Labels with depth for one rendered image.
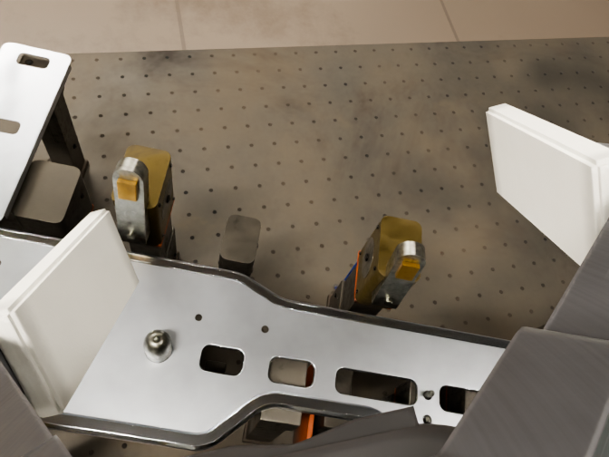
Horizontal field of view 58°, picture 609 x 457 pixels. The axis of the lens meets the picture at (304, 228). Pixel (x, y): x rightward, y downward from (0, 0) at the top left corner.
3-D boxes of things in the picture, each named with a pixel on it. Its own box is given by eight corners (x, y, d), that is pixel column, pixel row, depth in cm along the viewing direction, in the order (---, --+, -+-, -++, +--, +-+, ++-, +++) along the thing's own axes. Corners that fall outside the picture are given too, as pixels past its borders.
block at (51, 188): (115, 236, 103) (90, 151, 78) (97, 295, 98) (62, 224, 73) (76, 228, 103) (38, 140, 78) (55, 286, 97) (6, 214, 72)
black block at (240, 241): (249, 276, 105) (266, 202, 79) (239, 325, 100) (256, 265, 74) (221, 270, 104) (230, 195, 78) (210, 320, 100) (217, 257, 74)
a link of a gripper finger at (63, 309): (64, 415, 13) (35, 422, 13) (140, 282, 20) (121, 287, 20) (9, 310, 12) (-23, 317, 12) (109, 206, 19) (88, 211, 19)
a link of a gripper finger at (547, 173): (594, 163, 11) (631, 154, 11) (484, 108, 18) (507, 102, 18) (603, 290, 12) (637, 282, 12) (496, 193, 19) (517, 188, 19)
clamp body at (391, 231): (359, 289, 108) (425, 205, 77) (354, 348, 102) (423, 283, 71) (326, 283, 107) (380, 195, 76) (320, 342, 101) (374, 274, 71)
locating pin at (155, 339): (175, 342, 69) (173, 326, 63) (169, 367, 67) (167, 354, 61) (149, 337, 68) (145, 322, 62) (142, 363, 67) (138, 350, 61)
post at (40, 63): (89, 162, 109) (56, 60, 83) (81, 184, 106) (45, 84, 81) (63, 157, 108) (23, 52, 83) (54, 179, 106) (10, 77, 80)
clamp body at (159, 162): (184, 241, 105) (180, 135, 75) (169, 299, 100) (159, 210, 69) (149, 235, 105) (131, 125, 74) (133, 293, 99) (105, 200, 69)
